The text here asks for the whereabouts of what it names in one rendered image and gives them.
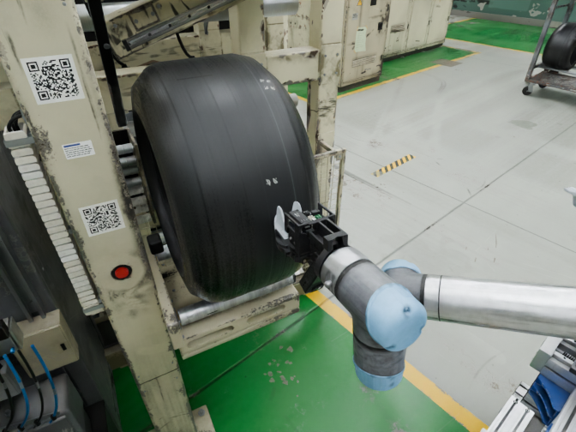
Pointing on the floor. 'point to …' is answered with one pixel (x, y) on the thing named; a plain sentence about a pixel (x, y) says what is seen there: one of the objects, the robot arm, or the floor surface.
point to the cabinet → (363, 42)
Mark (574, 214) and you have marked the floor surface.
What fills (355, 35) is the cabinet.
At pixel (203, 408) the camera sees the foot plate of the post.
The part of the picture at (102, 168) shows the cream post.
